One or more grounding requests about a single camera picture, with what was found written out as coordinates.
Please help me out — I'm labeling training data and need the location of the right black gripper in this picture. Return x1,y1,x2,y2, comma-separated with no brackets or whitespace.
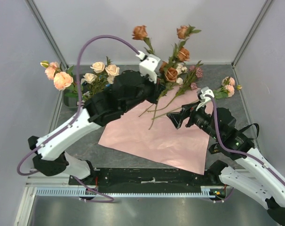
166,100,221,141

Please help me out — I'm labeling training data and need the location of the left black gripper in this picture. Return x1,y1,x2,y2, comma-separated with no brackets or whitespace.
122,72,166,114

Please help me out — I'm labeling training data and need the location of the rust brown rose stem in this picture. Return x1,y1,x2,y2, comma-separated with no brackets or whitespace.
132,25,203,99

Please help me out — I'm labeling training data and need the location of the purple pink wrapping paper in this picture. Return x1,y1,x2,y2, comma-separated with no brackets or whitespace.
98,89,209,175

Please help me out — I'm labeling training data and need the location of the white small rose stem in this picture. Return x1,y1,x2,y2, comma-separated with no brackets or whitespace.
139,63,188,118

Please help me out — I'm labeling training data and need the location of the mauve rose flower stem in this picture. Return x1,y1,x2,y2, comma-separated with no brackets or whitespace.
144,61,203,121

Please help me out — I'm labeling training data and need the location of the pink peony bud stem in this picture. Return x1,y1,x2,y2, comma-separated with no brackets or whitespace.
152,75,242,120

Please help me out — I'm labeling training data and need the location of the cream rose flower stem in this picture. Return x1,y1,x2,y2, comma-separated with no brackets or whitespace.
81,57,120,102

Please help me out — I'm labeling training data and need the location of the peach peony flower stem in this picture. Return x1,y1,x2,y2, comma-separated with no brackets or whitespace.
40,61,84,100

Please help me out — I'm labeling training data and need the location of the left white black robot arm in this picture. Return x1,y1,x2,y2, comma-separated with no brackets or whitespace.
28,70,165,185

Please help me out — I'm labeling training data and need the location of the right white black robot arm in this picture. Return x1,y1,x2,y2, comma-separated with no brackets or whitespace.
167,104,285,226

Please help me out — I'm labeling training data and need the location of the dark green plastic tray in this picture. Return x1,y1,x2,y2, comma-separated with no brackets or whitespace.
63,89,79,109

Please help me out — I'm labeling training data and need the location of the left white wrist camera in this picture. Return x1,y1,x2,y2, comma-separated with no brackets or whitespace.
136,51,162,84

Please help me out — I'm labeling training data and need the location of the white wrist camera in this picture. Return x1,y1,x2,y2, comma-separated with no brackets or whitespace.
196,87,214,111
136,51,162,84

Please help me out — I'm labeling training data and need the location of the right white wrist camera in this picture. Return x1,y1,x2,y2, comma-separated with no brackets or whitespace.
196,87,214,111

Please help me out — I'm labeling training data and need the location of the light blue slotted cable duct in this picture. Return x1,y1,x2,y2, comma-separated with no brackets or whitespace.
36,187,216,198

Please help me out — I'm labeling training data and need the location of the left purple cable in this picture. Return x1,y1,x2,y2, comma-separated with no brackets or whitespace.
16,34,143,203

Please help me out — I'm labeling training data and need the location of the left aluminium frame post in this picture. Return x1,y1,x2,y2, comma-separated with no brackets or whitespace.
25,0,69,69

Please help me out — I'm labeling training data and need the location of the aluminium frame post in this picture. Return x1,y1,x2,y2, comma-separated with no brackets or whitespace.
25,0,69,69
231,0,275,69

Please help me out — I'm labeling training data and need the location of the right aluminium frame post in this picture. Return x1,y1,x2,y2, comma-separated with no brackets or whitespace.
231,0,275,69

